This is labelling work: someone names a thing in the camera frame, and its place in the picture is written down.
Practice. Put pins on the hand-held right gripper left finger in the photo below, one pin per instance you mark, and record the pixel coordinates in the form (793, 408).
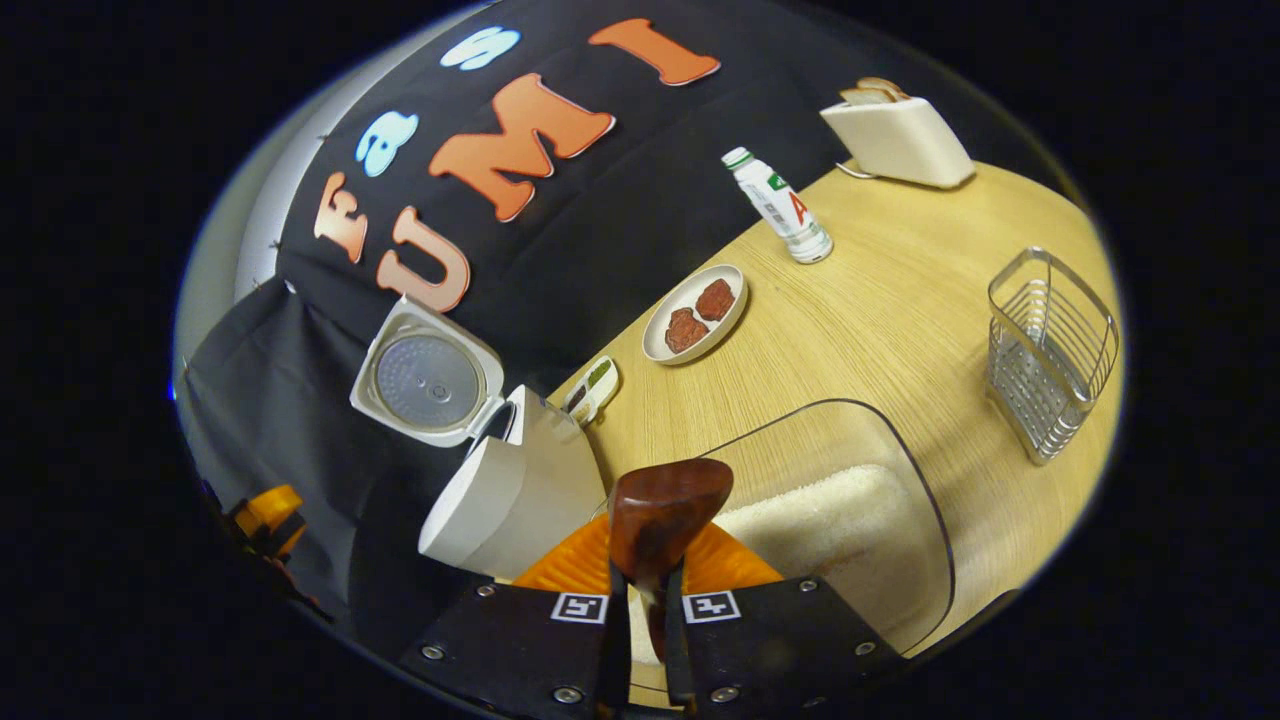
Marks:
(510, 645)

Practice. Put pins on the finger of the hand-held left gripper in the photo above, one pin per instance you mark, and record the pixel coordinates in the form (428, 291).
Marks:
(268, 518)

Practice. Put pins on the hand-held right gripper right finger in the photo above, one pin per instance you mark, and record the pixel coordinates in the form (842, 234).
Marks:
(775, 645)

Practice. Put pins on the white rice cooker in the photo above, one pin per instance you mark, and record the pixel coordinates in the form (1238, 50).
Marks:
(510, 500)

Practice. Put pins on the brown wooden spoon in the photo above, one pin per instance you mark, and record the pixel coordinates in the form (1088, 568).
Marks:
(665, 510)

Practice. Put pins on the clear plastic rice container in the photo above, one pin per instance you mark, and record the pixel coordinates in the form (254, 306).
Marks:
(820, 440)

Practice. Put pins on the small white sauce dish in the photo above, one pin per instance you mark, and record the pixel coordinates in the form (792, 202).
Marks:
(592, 392)

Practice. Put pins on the white oval plate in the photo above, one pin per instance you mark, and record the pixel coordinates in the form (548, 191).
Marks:
(655, 345)

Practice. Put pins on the brown meat patty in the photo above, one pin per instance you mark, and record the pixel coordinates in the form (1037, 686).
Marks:
(686, 330)
(716, 299)

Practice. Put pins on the white drink bottle green cap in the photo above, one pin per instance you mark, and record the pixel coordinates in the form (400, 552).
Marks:
(780, 205)

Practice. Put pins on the white toaster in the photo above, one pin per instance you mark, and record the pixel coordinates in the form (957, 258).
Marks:
(900, 145)

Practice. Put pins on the toast bread slice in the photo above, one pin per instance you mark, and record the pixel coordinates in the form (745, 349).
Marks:
(890, 87)
(865, 97)

